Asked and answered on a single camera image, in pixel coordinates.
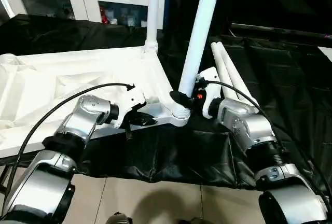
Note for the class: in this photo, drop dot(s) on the white plastic table top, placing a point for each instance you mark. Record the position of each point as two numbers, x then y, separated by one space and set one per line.
62 84

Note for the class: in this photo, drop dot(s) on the dark left robot foot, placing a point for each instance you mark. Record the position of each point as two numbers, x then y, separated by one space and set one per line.
119 219

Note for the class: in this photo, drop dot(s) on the black plastic mat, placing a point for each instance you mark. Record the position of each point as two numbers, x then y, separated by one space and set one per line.
290 130

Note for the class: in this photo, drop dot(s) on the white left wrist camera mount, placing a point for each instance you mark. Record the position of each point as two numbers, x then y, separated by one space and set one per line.
132 99

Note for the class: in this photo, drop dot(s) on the dark metal rail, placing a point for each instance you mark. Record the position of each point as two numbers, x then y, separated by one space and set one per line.
285 31

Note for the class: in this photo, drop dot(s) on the white plastic table leg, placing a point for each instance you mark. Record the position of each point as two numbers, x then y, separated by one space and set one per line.
222 60
152 11
199 32
236 73

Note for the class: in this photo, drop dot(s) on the small bottles behind glass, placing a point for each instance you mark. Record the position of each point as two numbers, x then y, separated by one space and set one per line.
124 15

